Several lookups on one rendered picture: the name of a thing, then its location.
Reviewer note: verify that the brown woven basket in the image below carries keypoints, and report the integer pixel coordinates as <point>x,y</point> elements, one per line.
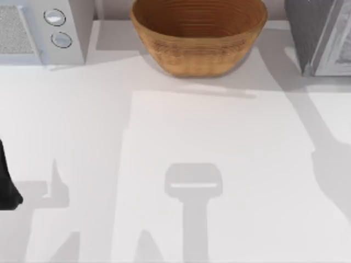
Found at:
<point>197,54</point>

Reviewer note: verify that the pale microwave oven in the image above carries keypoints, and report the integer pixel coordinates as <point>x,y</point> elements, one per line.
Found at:
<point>74,33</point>

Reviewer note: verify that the small round microwave knob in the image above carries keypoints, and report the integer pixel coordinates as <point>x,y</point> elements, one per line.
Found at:
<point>61,39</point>

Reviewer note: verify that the large round microwave knob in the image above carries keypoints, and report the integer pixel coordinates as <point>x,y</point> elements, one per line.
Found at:
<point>54,17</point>

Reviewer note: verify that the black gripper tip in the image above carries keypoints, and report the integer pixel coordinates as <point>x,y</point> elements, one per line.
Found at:
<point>6,189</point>

